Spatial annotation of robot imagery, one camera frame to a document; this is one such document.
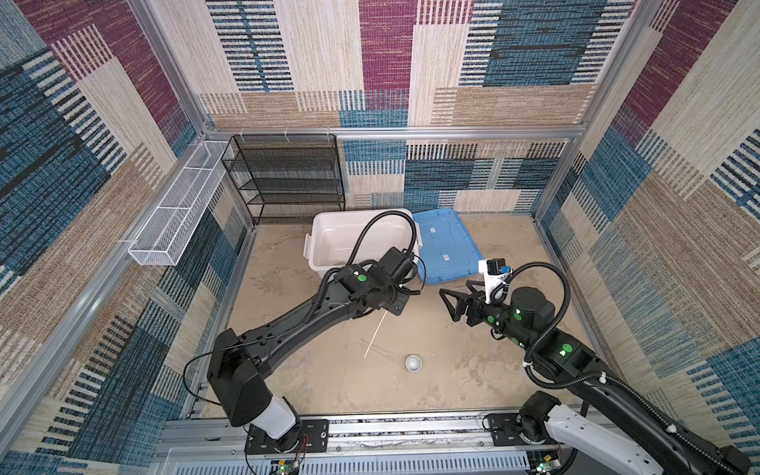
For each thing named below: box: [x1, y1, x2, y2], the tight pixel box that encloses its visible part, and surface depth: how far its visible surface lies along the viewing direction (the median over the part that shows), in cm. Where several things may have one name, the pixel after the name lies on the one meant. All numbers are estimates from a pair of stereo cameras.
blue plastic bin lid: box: [412, 207, 483, 285], surface depth 117 cm
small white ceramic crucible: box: [404, 354, 423, 374], surface depth 84 cm
